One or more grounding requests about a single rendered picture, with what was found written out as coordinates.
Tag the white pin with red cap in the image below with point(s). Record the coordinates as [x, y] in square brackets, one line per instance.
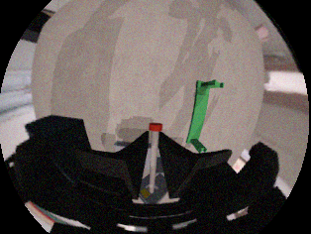
[155, 129]

